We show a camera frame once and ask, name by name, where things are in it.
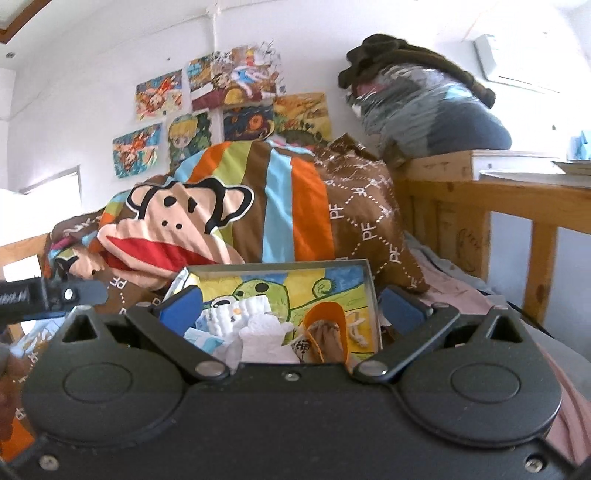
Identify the blue white tissue packet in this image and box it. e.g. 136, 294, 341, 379
183, 328, 224, 355

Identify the white knitted sock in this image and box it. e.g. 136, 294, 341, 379
195, 295, 271, 338

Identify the beige drawstring pouch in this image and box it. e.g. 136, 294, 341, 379
290, 312, 370, 369

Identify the person's left hand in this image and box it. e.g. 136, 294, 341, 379
1, 343, 31, 443

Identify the pink floral bed sheet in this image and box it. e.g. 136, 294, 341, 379
406, 232, 591, 467

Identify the colourful painted cardboard box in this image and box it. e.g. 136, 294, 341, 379
166, 260, 382, 359

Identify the monkey face striped quilt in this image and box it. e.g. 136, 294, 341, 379
47, 136, 428, 294

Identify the orange fox painting lower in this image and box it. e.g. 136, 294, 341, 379
112, 124, 161, 178

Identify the orange fox painting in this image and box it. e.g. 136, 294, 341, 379
112, 124, 161, 178
135, 70, 183, 121

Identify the blond boy painting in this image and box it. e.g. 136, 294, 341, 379
167, 112, 211, 170

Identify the plastic bag of clothes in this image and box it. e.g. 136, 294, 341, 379
348, 64, 512, 159

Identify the starry swirl painting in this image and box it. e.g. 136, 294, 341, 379
223, 105, 274, 141

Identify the orange fox painting top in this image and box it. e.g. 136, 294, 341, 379
135, 70, 183, 121

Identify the yellow landscape painting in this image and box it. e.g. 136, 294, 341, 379
273, 92, 332, 146

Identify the cartoon characters painting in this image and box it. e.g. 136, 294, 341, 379
186, 42, 287, 111

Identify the dark green garment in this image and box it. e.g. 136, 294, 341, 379
338, 34, 496, 109

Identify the white air conditioner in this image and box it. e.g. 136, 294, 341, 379
473, 34, 563, 93

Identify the wooden bed frame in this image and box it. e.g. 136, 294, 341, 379
391, 151, 590, 332

